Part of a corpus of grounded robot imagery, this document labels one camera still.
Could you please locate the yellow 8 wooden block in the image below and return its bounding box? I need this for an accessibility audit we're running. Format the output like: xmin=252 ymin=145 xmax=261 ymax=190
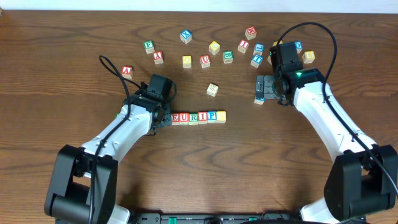
xmin=302 ymin=51 xmax=316 ymax=63

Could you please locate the blue 2 wooden block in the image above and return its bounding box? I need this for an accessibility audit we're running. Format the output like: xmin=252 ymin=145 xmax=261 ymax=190
xmin=254 ymin=98 xmax=265 ymax=105

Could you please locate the green R wooden block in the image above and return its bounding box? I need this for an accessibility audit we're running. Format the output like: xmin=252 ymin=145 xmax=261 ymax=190
xmin=188 ymin=113 xmax=198 ymax=125

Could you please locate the red A wooden block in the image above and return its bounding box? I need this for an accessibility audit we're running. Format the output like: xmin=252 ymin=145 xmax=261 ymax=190
xmin=121 ymin=66 xmax=134 ymax=80

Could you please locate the green B wooden block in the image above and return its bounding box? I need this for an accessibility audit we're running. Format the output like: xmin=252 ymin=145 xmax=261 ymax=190
xmin=223 ymin=50 xmax=234 ymax=63

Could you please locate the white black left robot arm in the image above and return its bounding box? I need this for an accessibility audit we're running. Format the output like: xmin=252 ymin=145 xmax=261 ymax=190
xmin=44 ymin=90 xmax=169 ymax=223

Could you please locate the blue D block upper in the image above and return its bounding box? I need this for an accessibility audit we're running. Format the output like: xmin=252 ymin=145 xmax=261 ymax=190
xmin=295 ymin=41 xmax=303 ymax=54

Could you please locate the blue X wooden block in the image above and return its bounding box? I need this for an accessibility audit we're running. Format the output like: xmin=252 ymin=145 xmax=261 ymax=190
xmin=180 ymin=30 xmax=192 ymax=44

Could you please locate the blue P wooden block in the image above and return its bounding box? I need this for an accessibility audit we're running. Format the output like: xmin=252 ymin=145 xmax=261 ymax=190
xmin=207 ymin=111 xmax=217 ymax=123

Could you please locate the yellow S wooden block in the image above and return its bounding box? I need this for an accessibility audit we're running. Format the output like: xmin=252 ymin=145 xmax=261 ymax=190
xmin=216 ymin=111 xmax=227 ymax=123

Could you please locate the red H wooden block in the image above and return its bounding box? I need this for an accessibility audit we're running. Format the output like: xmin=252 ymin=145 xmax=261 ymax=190
xmin=245 ymin=26 xmax=257 ymax=40

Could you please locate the red i block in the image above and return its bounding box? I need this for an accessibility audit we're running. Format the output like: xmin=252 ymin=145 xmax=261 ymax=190
xmin=238 ymin=40 xmax=249 ymax=54
xmin=198 ymin=111 xmax=208 ymax=124

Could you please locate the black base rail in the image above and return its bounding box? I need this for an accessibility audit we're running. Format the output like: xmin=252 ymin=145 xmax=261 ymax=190
xmin=128 ymin=211 xmax=314 ymax=224

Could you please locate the red u block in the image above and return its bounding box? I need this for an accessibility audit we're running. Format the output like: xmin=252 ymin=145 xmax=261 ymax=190
xmin=178 ymin=113 xmax=189 ymax=125
xmin=200 ymin=55 xmax=211 ymax=68

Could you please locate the plain wood top block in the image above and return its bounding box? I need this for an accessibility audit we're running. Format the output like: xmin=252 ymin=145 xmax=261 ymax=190
xmin=206 ymin=83 xmax=219 ymax=97

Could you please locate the yellow block near D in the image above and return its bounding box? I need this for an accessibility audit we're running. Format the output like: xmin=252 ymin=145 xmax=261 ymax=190
xmin=272 ymin=41 xmax=283 ymax=46

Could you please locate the red X wooden block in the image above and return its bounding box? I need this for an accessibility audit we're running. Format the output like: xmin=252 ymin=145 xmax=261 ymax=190
xmin=153 ymin=51 xmax=164 ymax=64

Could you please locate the yellow O wooden block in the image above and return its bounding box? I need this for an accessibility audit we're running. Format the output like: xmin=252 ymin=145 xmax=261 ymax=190
xmin=182 ymin=55 xmax=192 ymax=68

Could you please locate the green Z wooden block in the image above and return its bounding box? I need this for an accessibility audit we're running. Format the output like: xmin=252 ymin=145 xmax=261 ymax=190
xmin=267 ymin=55 xmax=272 ymax=65

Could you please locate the blue L wooden block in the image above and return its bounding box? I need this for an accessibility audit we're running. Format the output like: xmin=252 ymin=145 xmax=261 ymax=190
xmin=253 ymin=43 xmax=265 ymax=56

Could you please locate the red E wooden block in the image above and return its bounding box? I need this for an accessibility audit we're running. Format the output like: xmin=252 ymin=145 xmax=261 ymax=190
xmin=171 ymin=113 xmax=180 ymax=125

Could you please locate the green F wooden block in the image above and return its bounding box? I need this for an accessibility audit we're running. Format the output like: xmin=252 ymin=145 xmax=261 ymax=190
xmin=143 ymin=40 xmax=155 ymax=54

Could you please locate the blue T wooden block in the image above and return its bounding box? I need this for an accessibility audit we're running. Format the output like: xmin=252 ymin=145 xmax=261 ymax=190
xmin=251 ymin=54 xmax=264 ymax=68

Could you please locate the yellow block upper middle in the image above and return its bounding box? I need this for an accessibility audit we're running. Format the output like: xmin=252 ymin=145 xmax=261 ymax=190
xmin=208 ymin=40 xmax=221 ymax=55

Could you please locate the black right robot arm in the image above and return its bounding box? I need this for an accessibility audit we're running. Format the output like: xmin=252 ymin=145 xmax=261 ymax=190
xmin=255 ymin=68 xmax=397 ymax=223

